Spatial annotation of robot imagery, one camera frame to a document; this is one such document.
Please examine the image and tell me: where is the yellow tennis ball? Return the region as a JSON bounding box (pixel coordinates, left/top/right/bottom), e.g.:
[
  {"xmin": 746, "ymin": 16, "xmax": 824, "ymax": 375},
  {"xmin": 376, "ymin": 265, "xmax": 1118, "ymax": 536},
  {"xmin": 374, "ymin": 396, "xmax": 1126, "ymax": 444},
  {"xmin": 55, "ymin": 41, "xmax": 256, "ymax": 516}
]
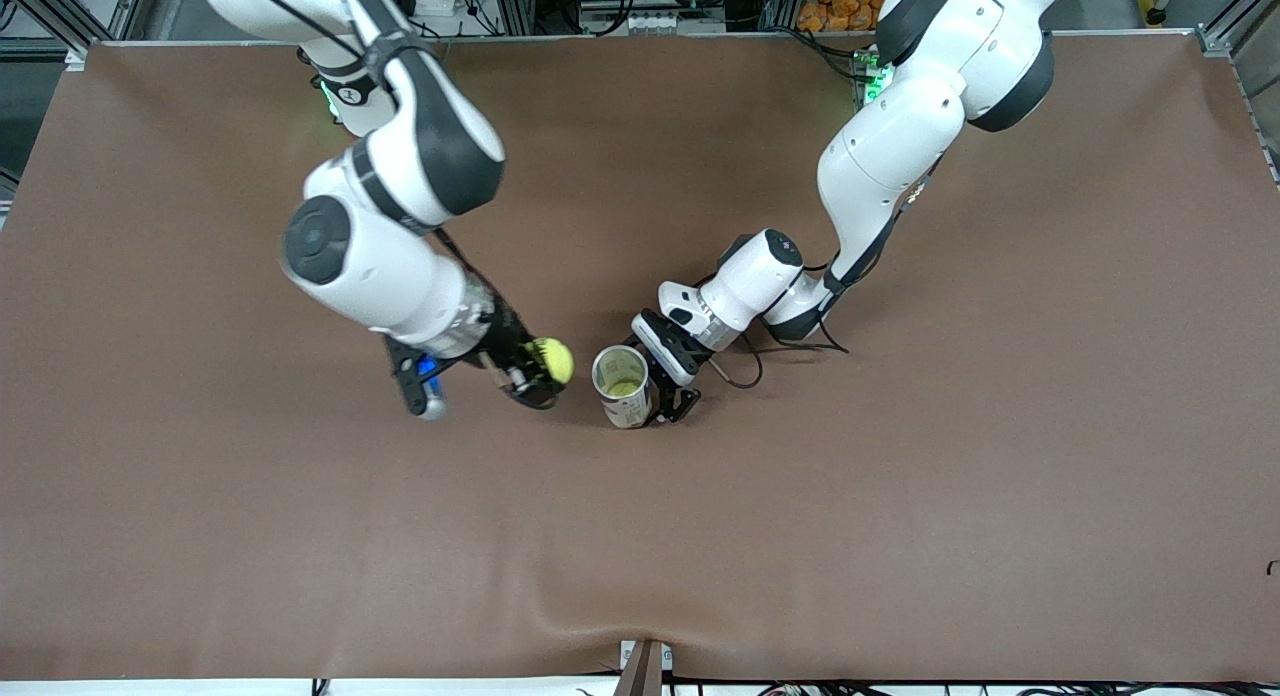
[{"xmin": 528, "ymin": 337, "xmax": 576, "ymax": 386}]

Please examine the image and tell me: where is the blue white tennis ball can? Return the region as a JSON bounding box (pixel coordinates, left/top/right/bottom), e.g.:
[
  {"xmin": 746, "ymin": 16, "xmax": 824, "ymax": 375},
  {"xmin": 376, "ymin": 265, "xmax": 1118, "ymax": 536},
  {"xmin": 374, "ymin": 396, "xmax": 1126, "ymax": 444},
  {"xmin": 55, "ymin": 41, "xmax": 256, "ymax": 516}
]
[{"xmin": 592, "ymin": 345, "xmax": 661, "ymax": 430}]

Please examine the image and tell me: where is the orange objects pile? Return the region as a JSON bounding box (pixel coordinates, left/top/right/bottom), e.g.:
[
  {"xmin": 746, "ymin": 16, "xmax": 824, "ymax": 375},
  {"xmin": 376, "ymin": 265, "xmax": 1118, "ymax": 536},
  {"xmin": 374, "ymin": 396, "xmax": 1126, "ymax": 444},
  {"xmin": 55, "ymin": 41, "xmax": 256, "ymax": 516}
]
[{"xmin": 797, "ymin": 0, "xmax": 899, "ymax": 33}]

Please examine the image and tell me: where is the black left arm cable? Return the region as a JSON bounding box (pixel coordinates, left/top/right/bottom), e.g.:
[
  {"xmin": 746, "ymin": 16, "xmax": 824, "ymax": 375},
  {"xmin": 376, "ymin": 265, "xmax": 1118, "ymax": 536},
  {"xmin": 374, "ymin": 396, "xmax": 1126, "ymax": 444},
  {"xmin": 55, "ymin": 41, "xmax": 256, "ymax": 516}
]
[{"xmin": 698, "ymin": 146, "xmax": 951, "ymax": 390}]

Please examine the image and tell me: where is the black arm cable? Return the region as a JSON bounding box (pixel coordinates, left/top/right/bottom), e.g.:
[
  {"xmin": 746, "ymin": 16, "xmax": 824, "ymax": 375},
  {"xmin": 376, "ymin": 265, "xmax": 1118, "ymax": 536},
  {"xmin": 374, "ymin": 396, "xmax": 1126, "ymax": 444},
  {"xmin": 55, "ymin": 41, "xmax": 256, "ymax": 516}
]
[
  {"xmin": 255, "ymin": 0, "xmax": 521, "ymax": 322},
  {"xmin": 698, "ymin": 146, "xmax": 951, "ymax": 390}
]

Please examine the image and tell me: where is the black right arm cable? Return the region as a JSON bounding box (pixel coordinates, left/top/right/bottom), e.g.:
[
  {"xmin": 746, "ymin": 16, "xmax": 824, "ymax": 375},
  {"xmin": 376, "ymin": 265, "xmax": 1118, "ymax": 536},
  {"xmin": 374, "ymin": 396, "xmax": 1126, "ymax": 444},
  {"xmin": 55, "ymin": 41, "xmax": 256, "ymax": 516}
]
[{"xmin": 255, "ymin": 0, "xmax": 521, "ymax": 322}]

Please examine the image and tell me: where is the electronics rack with cables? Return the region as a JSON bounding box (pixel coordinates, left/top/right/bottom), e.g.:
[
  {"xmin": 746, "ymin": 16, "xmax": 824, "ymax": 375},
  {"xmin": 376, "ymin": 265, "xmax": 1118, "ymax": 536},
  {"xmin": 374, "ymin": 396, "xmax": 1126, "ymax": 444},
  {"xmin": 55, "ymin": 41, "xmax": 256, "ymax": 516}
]
[{"xmin": 490, "ymin": 0, "xmax": 801, "ymax": 37}]

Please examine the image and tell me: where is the aluminium frame profile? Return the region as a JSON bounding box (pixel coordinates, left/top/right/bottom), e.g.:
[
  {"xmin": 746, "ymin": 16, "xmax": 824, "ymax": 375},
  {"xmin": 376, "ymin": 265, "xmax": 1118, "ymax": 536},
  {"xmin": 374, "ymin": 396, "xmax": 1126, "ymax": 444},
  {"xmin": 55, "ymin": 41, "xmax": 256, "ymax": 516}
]
[
  {"xmin": 0, "ymin": 0, "xmax": 151, "ymax": 72},
  {"xmin": 1195, "ymin": 0, "xmax": 1280, "ymax": 187}
]

